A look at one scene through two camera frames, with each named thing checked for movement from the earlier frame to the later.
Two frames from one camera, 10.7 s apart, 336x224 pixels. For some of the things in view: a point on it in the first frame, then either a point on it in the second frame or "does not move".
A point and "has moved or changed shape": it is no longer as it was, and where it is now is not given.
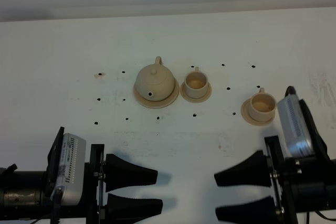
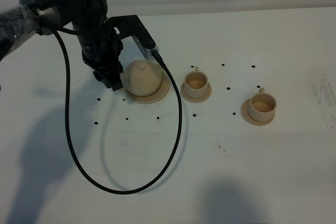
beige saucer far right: x=245 y=114 does not move
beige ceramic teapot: x=155 y=82 has moved or changed shape
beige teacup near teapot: x=196 y=84 does not move
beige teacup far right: x=262 y=106 does not move
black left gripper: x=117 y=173 → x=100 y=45
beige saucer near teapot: x=195 y=100 does not move
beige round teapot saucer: x=159 y=104 → x=154 y=97
